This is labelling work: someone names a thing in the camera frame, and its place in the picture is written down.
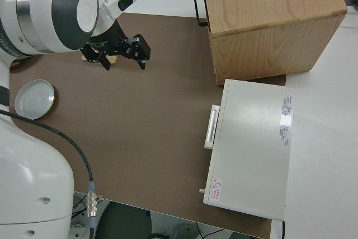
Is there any light wooden box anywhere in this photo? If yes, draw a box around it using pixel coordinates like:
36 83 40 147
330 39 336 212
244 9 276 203
201 0 348 86

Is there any small wooden block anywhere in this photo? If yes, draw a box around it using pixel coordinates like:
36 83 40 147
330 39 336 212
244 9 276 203
82 55 117 65

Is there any black cable with metal connector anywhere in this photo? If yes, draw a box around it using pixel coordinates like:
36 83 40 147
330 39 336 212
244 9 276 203
0 109 99 239

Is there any white toaster oven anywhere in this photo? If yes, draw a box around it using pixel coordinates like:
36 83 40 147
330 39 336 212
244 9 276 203
197 78 297 221

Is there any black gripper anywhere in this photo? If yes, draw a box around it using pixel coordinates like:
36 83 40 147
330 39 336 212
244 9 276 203
80 24 152 71

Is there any dark round pedestal base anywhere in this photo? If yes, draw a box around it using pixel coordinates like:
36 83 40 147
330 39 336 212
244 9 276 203
95 201 153 239

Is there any black metal box handle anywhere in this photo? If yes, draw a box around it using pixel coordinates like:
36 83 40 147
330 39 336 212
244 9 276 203
192 0 209 26

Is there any brown table mat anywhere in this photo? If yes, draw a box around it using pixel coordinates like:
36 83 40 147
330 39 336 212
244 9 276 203
9 12 288 236

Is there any gray round plate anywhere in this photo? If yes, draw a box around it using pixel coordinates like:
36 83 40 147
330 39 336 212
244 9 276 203
14 79 59 120

